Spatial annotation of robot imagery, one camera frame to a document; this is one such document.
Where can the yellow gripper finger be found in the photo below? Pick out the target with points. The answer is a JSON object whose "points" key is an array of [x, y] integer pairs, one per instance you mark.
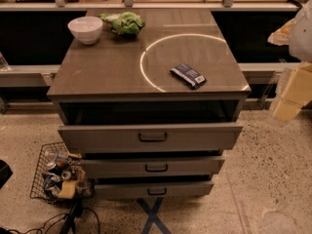
{"points": [[296, 85], [281, 36]]}

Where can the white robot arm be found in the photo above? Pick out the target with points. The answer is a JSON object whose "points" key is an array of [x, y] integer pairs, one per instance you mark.
{"points": [[300, 45]]}

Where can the green rice chip bag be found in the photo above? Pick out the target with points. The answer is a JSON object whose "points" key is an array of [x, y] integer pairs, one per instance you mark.
{"points": [[123, 23]]}

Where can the grey drawer cabinet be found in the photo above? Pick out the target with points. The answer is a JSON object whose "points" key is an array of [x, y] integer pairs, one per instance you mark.
{"points": [[121, 81]]}

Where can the blue tape cross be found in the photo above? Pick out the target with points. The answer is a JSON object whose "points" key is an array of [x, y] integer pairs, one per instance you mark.
{"points": [[152, 216]]}

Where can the white bowl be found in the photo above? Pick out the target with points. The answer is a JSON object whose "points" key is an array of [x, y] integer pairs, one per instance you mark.
{"points": [[86, 30]]}

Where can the bottom grey drawer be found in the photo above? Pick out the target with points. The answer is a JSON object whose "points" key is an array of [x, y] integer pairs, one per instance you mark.
{"points": [[146, 190]]}

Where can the grey drawer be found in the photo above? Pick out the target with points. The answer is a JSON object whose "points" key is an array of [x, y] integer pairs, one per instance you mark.
{"points": [[149, 167], [150, 138], [146, 190]]}

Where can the middle grey drawer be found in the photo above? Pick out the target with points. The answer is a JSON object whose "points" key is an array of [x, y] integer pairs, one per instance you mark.
{"points": [[149, 167]]}

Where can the top grey drawer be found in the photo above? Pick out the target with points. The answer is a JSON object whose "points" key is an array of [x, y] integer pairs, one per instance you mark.
{"points": [[150, 138]]}

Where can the yellow sponge in basket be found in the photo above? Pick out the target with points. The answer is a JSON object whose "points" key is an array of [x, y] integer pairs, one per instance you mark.
{"points": [[68, 189]]}

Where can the soda can in basket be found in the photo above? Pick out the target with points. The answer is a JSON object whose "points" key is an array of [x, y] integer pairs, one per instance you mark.
{"points": [[54, 168]]}

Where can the black wire basket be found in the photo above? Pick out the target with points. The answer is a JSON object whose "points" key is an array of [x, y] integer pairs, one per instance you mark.
{"points": [[47, 186]]}

